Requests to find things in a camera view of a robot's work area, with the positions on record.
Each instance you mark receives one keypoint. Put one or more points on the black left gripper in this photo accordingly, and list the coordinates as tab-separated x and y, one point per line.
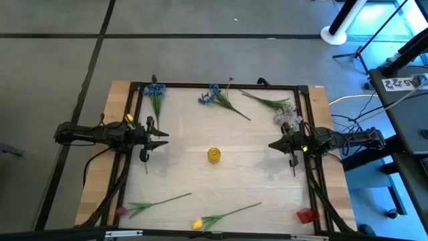
137	137

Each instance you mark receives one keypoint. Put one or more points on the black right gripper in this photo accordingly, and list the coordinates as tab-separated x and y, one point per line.
302	142

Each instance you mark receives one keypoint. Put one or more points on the white artificial flower bunch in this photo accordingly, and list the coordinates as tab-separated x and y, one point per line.
287	115

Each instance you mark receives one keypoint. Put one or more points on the blue artificial flower bunch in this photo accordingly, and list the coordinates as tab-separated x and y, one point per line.
154	89
220	100

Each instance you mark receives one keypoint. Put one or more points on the yellow ribbed glass vase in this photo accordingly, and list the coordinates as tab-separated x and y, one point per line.
214	155

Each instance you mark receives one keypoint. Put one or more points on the red artificial tulip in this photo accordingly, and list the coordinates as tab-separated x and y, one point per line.
121	211
246	92

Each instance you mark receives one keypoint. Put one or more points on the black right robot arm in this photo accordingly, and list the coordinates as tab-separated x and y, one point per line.
361	137

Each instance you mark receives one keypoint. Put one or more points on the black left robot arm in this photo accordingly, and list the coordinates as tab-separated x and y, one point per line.
83	132

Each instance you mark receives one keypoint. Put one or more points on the black desk base leg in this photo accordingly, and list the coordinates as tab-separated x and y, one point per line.
368	155

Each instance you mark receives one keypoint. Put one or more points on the black caster wheel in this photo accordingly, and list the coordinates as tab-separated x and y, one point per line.
366	229

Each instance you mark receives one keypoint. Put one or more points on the black tripod stand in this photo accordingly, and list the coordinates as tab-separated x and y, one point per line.
358	52

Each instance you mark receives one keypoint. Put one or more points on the white round-based column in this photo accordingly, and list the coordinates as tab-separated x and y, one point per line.
334	37

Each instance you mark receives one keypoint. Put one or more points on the black desk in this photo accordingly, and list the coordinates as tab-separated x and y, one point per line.
408	117

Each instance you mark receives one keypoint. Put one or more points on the white printed paper label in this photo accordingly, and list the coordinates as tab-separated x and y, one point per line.
398	83

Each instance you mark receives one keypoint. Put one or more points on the black crossbeam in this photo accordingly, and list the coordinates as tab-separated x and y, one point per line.
50	236

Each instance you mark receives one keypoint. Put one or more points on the grey floor object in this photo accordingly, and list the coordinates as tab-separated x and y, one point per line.
11	150

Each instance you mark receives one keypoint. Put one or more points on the black frame clamp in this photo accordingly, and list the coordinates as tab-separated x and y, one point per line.
263	81
154	79

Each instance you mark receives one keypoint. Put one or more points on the black aluminium table frame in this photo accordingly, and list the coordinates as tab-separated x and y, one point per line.
234	86

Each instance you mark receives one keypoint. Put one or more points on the silver aluminium bracket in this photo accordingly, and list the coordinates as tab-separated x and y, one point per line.
309	238
123	233

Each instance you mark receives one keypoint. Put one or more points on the black diagonal post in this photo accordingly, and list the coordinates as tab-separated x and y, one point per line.
404	57

